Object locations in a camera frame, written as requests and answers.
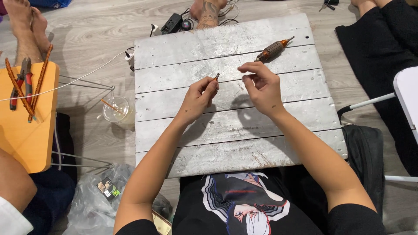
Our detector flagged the person's left hand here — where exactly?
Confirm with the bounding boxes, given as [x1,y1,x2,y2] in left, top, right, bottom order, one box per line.
[176,76,220,127]

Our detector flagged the person's right hand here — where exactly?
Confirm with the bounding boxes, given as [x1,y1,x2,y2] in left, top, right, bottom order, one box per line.
[237,62,288,119]

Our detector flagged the copper wound motor armature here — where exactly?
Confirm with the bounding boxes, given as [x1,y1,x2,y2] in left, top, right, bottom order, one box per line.
[254,36,295,62]

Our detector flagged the white charger plug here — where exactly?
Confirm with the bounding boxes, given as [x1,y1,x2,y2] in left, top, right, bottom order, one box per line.
[125,50,135,72]

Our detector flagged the clear plastic cup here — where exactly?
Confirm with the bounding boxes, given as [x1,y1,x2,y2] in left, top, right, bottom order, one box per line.
[97,96,136,132]

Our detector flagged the black power strip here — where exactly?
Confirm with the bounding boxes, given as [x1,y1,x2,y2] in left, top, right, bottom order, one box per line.
[160,13,183,35]

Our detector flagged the orange drinking straw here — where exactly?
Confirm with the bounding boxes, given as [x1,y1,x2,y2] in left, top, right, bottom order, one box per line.
[100,99,124,115]

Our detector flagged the bunch of keys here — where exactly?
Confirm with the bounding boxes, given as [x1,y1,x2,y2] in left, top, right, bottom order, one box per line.
[319,0,340,12]

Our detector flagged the black bag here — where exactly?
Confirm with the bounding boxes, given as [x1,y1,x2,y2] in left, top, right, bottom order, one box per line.
[341,125,385,222]

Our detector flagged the black printed t-shirt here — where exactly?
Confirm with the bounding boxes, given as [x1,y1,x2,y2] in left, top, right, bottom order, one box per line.
[115,166,390,235]

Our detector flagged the small printed card packet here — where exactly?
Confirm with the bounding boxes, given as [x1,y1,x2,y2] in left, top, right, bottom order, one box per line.
[97,177,121,201]

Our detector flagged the white folding chair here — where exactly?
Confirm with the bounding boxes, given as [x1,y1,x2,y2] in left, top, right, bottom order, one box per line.
[337,66,418,183]

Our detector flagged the clear plastic bag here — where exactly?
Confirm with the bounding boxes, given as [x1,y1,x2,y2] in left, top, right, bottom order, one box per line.
[62,163,174,235]

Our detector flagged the blue bag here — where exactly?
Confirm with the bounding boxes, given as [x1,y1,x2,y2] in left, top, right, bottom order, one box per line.
[29,0,72,9]

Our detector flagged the white cable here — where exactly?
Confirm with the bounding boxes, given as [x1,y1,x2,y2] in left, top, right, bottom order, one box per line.
[0,48,134,102]

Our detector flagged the orange table with wire legs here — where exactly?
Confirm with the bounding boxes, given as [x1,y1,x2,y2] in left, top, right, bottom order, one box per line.
[0,61,115,174]

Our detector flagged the red handled pliers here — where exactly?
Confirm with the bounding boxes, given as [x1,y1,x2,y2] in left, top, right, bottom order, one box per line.
[9,57,33,111]

